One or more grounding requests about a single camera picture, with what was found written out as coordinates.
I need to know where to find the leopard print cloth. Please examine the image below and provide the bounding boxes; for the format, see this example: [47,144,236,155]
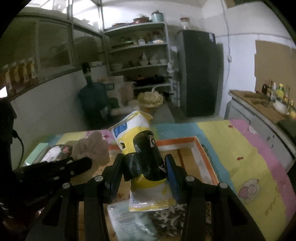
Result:
[147,203,211,239]

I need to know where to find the green patterned tissue pack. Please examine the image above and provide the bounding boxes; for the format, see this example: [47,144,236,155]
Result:
[107,201,158,240]

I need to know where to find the pink bunny plush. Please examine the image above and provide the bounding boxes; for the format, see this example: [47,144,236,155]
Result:
[71,131,110,166]

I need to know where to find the yellow white black snack bag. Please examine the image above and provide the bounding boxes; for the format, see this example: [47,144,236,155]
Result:
[109,110,176,212]

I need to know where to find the mint green tissue box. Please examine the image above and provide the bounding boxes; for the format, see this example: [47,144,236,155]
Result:
[22,143,48,166]

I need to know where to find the floral tissue pack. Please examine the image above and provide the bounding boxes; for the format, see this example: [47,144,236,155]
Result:
[41,145,73,162]

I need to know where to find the orange rimmed cardboard box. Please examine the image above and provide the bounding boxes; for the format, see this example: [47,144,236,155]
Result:
[78,137,219,240]

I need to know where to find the colourful cartoon bedsheet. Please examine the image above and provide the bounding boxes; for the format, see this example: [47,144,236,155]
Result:
[39,119,296,241]

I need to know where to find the blue water jug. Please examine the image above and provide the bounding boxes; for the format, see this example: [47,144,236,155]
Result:
[78,62,110,128]

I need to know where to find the kitchen counter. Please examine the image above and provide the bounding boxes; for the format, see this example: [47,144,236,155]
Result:
[225,90,295,171]

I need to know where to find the white bowl on counter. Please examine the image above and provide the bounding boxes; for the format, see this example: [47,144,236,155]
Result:
[273,100,288,115]

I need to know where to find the orange drink bottles row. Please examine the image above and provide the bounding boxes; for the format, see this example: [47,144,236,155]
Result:
[1,58,39,96]

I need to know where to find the yellow green bottle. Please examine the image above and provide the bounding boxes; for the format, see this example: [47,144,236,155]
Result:
[276,83,285,99]

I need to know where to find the grey metal shelf unit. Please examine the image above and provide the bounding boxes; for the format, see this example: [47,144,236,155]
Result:
[104,22,176,101]

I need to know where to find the dark green refrigerator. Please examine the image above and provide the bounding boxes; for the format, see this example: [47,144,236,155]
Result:
[176,30,219,118]

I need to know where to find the red lidded pot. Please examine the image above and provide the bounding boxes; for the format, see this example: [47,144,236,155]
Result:
[133,14,150,24]

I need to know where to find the light blue pot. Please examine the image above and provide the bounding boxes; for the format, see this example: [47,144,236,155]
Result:
[151,10,165,23]

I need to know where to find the glass jar on fridge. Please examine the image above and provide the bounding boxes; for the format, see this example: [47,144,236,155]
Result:
[180,17,191,30]

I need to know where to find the cardboard sheets on wall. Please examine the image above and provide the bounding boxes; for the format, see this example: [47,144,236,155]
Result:
[254,41,296,100]

